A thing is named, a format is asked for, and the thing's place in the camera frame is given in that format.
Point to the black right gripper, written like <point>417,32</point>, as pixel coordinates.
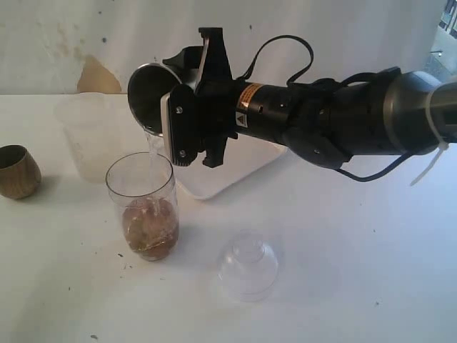
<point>216,91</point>

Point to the stainless steel cup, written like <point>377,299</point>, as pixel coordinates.
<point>145,89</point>

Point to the clear plastic shaker body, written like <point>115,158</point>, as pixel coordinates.
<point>143,188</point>

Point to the brown wooden cup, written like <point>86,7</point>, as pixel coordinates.
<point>20,174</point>

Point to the clear domed shaker lid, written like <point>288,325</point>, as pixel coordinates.
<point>248,266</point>

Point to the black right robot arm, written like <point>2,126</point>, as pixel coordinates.
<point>326,122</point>

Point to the white rectangular tray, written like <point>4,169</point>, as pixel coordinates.
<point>242,157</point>

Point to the translucent plastic measuring cup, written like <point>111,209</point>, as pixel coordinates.
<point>91,128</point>

